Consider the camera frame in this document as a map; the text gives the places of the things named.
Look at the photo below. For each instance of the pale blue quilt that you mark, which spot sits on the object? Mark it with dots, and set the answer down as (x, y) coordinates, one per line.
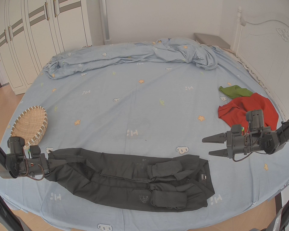
(135, 55)

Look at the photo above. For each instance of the round woven basket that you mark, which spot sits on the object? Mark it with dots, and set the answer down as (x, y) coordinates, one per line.
(29, 126)

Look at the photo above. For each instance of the green garment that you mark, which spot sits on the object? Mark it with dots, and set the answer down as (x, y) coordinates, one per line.
(236, 91)

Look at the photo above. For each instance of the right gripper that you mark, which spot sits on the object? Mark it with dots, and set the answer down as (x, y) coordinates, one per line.
(238, 144)

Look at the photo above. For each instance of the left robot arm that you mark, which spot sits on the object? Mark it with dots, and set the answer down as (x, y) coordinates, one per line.
(14, 162)

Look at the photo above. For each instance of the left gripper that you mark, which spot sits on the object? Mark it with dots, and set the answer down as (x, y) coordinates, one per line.
(38, 165)

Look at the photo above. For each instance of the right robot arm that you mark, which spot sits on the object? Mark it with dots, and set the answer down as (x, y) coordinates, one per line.
(271, 142)

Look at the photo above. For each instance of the white wardrobe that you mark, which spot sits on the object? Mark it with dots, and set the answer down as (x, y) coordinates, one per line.
(33, 45)

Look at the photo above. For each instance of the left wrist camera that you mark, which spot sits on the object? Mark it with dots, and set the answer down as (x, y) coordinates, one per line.
(34, 151)

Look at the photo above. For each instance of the grey bedside table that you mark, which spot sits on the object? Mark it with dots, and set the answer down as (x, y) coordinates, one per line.
(211, 40)

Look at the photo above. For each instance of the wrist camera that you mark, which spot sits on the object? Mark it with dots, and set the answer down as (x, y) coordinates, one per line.
(34, 151)
(237, 130)

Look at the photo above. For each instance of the black shirt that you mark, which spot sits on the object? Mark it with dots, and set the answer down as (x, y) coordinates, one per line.
(126, 180)

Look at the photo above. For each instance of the red garment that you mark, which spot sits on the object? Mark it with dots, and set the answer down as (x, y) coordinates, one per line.
(237, 108)

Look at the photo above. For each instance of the grey wall duct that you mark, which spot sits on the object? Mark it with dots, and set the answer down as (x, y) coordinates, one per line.
(105, 22)

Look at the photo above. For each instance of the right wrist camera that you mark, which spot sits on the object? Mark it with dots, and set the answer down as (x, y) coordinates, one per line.
(237, 130)

